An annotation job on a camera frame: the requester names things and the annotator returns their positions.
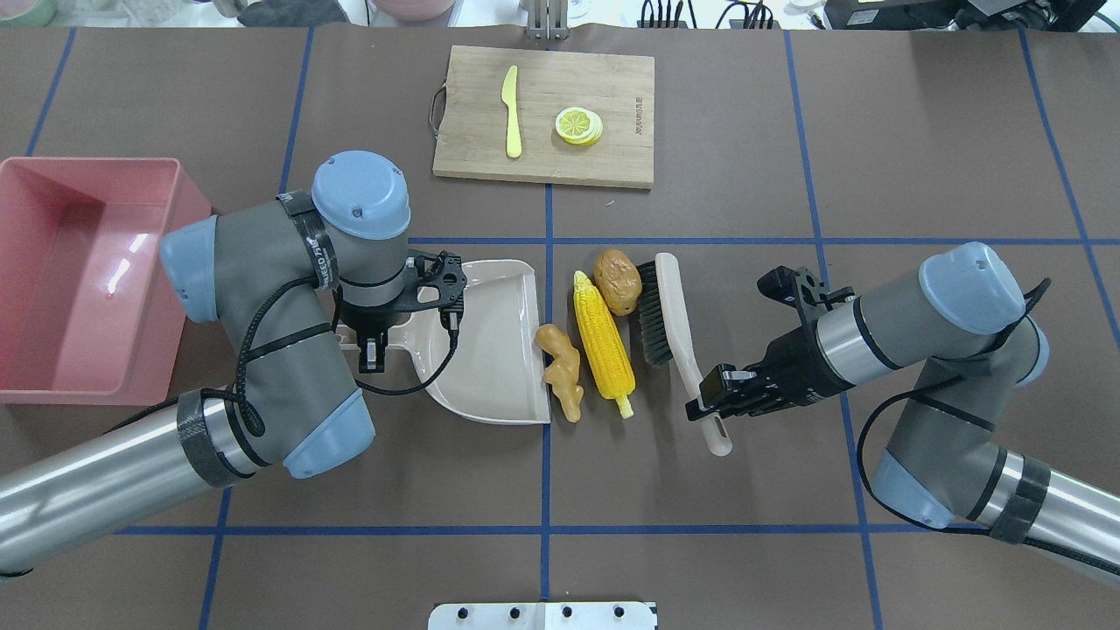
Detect tan toy ginger root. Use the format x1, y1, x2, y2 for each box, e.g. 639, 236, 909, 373
535, 324, 585, 424

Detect yellow lemon slices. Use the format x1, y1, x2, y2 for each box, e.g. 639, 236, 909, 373
556, 105, 605, 146

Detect yellow toy corn cob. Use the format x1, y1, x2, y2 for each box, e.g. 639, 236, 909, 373
572, 270, 636, 419

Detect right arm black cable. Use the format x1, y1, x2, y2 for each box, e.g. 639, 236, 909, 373
856, 278, 1120, 578

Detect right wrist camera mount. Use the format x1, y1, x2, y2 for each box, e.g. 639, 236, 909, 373
756, 266, 856, 328

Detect brown toy potato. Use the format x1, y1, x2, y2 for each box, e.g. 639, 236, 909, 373
592, 248, 641, 318

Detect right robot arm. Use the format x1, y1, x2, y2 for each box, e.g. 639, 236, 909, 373
685, 241, 1117, 582

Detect pink plastic bin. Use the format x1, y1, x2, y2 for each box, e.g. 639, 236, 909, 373
1, 157, 212, 406

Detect bamboo cutting board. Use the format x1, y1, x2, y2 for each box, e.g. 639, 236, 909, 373
432, 45, 655, 189

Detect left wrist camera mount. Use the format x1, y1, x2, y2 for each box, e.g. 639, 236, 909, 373
404, 248, 467, 336

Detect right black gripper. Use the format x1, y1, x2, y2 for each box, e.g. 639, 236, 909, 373
685, 328, 832, 421

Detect beige hand brush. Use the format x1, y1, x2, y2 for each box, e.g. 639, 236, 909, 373
640, 252, 732, 456

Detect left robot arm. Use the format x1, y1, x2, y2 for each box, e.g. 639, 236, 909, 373
1, 150, 411, 581

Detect pink bowl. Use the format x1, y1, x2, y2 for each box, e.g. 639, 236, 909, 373
368, 0, 456, 24

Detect white camera stand base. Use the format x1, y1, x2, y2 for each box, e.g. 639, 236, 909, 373
427, 601, 659, 629

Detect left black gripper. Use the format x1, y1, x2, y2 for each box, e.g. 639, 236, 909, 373
336, 291, 412, 374

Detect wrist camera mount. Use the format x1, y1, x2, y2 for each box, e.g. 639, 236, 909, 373
404, 248, 467, 336
756, 266, 856, 328

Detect yellow plastic knife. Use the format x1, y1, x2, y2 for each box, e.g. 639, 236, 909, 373
500, 65, 522, 159

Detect beige plastic dustpan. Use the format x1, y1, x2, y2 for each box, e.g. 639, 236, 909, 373
335, 254, 550, 425

